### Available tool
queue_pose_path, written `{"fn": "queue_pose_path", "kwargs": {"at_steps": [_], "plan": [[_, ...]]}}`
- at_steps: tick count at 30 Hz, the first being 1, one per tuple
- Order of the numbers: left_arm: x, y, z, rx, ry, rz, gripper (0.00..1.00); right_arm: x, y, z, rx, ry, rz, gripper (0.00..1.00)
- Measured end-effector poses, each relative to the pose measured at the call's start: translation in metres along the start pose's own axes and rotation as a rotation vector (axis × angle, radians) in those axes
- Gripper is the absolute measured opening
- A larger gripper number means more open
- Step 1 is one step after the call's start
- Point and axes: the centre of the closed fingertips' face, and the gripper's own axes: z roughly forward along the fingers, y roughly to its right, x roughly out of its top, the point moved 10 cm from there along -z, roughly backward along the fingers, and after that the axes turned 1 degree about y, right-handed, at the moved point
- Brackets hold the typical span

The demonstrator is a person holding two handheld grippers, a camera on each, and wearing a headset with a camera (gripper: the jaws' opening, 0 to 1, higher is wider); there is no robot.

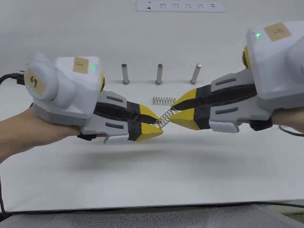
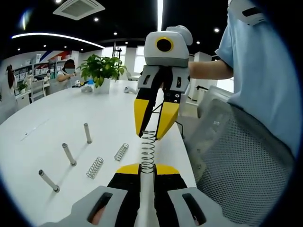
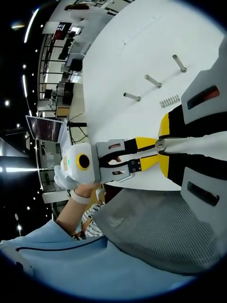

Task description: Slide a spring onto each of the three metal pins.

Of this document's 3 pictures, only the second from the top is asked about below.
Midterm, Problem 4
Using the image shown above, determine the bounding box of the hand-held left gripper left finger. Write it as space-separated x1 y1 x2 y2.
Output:
39 162 143 227

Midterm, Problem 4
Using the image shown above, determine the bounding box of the person's right forearm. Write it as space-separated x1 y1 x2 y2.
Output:
188 59 234 80

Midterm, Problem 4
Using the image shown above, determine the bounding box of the grey mesh office chair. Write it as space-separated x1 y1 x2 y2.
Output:
184 85 298 227

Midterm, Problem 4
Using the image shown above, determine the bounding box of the metal pin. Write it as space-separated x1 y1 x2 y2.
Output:
38 169 61 193
62 142 78 167
83 122 93 145

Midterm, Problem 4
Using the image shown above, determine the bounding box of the white storage shelf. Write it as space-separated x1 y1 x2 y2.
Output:
11 59 70 82

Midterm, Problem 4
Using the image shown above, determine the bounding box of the white handheld controller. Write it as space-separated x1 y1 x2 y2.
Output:
124 86 140 95

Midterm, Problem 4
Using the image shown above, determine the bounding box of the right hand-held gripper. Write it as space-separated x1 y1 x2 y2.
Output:
133 25 194 142

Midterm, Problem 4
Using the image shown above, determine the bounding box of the person's body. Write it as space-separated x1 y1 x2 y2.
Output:
214 0 303 160

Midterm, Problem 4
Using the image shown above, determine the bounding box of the metal coil spring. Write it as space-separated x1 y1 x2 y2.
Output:
141 130 156 174
85 156 105 179
113 142 130 162

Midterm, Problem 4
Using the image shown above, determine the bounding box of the white worn device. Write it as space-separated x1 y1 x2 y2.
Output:
227 0 266 26

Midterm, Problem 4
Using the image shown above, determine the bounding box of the green potted plant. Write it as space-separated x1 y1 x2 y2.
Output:
76 53 129 95

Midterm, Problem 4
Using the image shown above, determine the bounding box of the white ceiling air vent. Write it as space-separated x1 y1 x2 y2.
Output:
52 0 106 21

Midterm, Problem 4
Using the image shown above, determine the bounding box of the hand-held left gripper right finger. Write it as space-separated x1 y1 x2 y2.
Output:
153 162 239 227

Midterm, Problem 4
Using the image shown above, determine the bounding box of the black cable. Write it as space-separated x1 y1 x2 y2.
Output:
175 120 186 140

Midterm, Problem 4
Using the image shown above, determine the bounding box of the white office chair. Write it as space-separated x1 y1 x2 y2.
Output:
30 79 47 103

